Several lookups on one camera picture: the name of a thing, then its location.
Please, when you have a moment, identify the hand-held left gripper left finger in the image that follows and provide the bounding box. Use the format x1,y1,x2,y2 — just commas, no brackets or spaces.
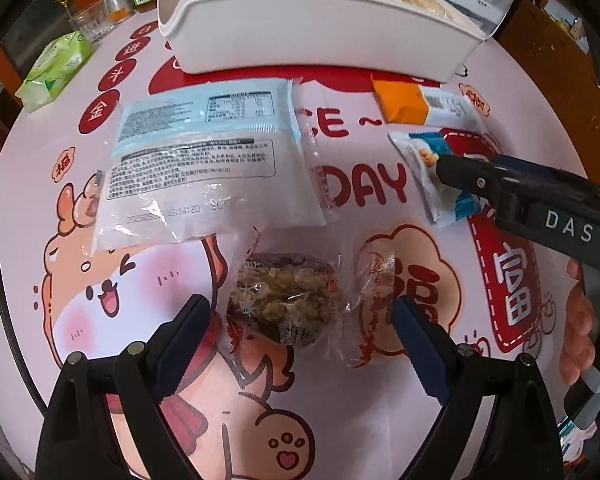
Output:
35,294,226,480

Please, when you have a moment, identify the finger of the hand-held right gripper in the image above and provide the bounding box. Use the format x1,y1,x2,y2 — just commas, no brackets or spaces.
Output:
436,153,527,207
490,155,600,197

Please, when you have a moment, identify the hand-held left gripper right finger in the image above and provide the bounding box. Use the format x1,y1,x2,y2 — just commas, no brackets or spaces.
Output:
391,294,566,480

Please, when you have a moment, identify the blue and white snack packet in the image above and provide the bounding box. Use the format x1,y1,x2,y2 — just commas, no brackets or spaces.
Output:
387,129,503,227

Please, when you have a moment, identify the dark snack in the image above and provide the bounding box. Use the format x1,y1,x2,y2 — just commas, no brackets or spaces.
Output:
224,226,417,370

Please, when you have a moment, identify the white plastic bin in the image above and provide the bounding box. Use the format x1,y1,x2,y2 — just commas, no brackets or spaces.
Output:
157,0,493,84

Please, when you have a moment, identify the person's right hand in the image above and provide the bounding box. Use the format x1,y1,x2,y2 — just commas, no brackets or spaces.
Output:
559,256,600,387

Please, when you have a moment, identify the wooden shelf cabinet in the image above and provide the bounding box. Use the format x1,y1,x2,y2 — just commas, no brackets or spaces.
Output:
497,0,600,183

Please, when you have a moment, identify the orange snack packet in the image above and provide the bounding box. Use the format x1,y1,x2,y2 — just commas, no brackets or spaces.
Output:
371,74,488,134

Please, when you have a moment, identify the large clear packet blue label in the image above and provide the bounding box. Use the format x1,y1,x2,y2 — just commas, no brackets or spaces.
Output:
94,77,342,257

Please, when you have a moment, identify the green tissue pack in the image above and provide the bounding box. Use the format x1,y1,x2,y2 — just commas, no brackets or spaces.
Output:
15,31,96,113

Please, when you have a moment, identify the glass door with gold ornament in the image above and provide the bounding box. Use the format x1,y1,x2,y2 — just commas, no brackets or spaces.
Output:
0,0,106,161

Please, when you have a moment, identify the clear glass cup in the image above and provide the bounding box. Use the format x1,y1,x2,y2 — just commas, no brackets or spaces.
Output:
69,0,115,44

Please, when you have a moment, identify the small metal jar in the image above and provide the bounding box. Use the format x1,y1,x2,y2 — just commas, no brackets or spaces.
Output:
101,0,132,24

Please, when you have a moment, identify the black cable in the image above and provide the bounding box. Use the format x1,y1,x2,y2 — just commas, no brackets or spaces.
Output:
0,204,51,423

